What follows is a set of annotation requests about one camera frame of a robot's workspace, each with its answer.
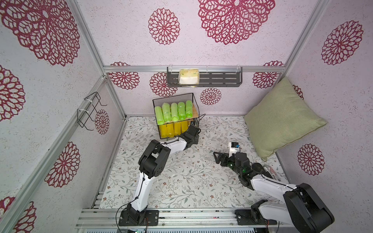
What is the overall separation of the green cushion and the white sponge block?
1.60 ft

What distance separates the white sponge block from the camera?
915 millimetres

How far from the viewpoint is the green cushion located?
0.74 meters
